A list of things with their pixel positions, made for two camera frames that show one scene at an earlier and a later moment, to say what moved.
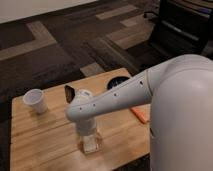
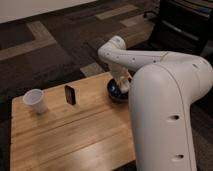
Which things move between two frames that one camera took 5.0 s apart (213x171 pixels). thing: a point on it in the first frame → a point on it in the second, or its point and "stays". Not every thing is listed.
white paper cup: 35,97 stays
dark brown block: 69,93 stays
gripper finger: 82,144 → 118,86
